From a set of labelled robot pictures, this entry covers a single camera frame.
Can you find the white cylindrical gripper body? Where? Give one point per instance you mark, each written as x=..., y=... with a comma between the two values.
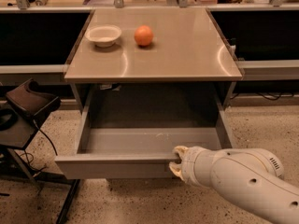
x=191, y=164

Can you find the grey top drawer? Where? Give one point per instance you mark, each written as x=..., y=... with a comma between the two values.
x=132, y=132

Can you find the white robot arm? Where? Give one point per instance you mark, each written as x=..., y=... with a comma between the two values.
x=250, y=178

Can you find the grey drawer cabinet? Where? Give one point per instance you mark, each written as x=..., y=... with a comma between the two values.
x=187, y=47

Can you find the orange fruit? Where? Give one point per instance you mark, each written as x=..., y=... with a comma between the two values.
x=143, y=36

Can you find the black floor bar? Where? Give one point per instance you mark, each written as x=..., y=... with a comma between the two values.
x=62, y=218

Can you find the white bowl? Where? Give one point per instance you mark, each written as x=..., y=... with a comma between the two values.
x=103, y=36

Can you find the dark stand with tray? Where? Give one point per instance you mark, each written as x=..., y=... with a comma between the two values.
x=26, y=109

